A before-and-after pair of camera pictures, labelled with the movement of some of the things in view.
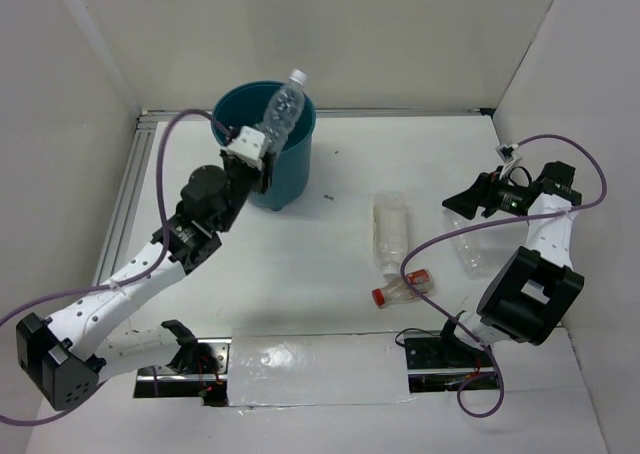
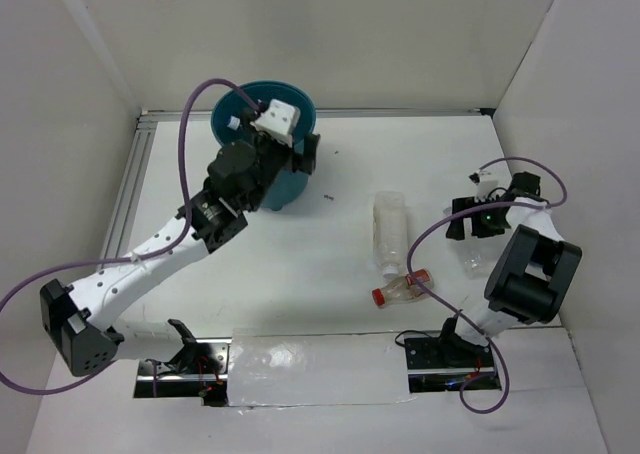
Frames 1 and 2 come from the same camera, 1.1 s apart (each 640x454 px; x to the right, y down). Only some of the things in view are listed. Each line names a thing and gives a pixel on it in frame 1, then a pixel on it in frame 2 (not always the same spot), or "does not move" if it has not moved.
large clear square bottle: (390, 230) does not move
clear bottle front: (283, 111) to (233, 122)
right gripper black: (467, 202) to (456, 229)
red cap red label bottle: (397, 292) does not move
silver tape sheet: (308, 369) does not move
